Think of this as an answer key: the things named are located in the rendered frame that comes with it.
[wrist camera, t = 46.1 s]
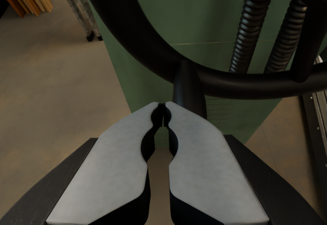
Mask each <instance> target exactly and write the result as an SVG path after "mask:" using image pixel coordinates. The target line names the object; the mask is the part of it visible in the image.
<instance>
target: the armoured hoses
mask: <svg viewBox="0 0 327 225"><path fill-rule="evenodd" d="M244 2H245V4H244V5H243V11H242V12H241V14H242V16H241V18H240V20H241V21H240V23H239V28H238V33H237V34H236V35H237V37H236V41H235V46H234V50H233V54H232V59H231V63H230V67H229V68H230V69H229V72H231V73H239V74H247V71H248V68H249V66H250V63H251V60H252V56H253V54H254V51H255V47H256V44H257V42H258V38H259V34H260V32H261V28H262V26H263V22H264V20H265V19H264V18H265V16H266V14H267V13H266V12H267V10H268V8H269V7H268V6H269V5H270V3H271V0H244ZM307 6H308V5H306V4H305V3H304V2H302V1H301V0H291V1H290V3H289V7H288V8H287V13H286V14H285V18H284V19H283V23H282V24H281V27H280V28H281V29H279V33H278V35H277V38H276V40H275V43H274V45H273V48H272V51H271V53H270V56H269V59H268V61H267V64H266V66H265V69H264V72H263V73H275V72H282V71H285V69H286V67H287V65H288V63H289V61H290V59H291V57H292V55H293V53H294V51H295V49H296V47H297V45H298V42H299V38H300V35H301V31H302V27H303V22H304V18H305V14H306V10H307Z"/></svg>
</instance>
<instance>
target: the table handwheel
mask: <svg viewBox="0 0 327 225"><path fill-rule="evenodd" d="M301 1H302V2H304V3H305V4H306V5H308V6H307V10H306V14H305V18H304V22H303V27H302V31H301V35H300V38H299V42H298V45H297V49H296V52H295V55H294V58H293V61H292V64H291V68H290V70H288V71H282V72H275V73H264V74H239V73H231V72H224V71H220V70H216V69H212V68H209V67H206V66H203V65H200V64H198V63H196V62H194V61H193V62H194V63H195V65H196V69H197V72H198V75H199V78H200V82H201V85H202V89H203V93H204V95H207V96H212V97H218V98H225V99H236V100H265V99H278V98H286V97H293V96H300V95H305V94H312V93H316V92H321V91H325V90H327V61H324V62H321V63H317V64H314V62H315V59H316V56H317V54H318V51H319V49H320V46H321V44H322V42H323V39H324V37H325V35H326V33H327V0H301ZM90 2H91V3H92V5H93V7H94V9H95V10H96V12H97V14H98V15H99V17H100V18H101V20H102V21H103V23H104V24H105V25H106V27H107V28H108V29H109V31H110V32H111V33H112V35H113V36H114V37H115V38H116V39H117V41H118V42H119V43H120V44H121V45H122V46H123V47H124V48H125V49H126V50H127V51H128V52H129V53H130V54H131V55H132V56H133V57H134V58H135V59H136V60H137V61H138V62H140V63H141V64H142V65H144V66H145V67H146V68H148V69H149V70H150V71H151V72H153V73H154V74H156V75H157V76H159V77H161V78H163V79H164V80H166V81H168V82H170V83H172V84H174V79H175V73H176V65H177V63H178V62H180V61H182V60H190V59H188V58H187V57H185V56H183V55H182V54H180V53H179V52H178V51H176V50H175V49H174V48H173V47H171V46H170V45H169V44H168V43H167V42H166V41H165V40H164V39H163V38H162V37H161V36H160V35H159V34H158V32H157V31H156V30H155V29H154V27H153V26H152V25H151V23H150V22H149V20H148V19H147V17H146V15H145V14H144V12H143V10H142V8H141V6H140V4H139V3H138V0H90Z"/></svg>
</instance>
